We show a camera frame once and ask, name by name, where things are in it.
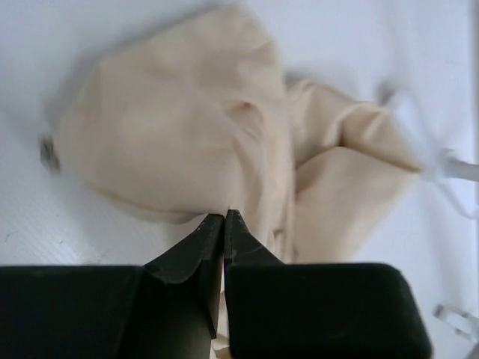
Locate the beige trousers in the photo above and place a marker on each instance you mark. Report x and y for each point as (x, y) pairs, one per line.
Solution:
(199, 119)

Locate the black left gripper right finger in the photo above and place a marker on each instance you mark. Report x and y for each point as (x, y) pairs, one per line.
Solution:
(342, 310)

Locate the white clothes rack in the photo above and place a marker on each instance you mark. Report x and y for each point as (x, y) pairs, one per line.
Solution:
(438, 164)

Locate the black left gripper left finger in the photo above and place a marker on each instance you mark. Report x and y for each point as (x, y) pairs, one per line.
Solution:
(167, 308)

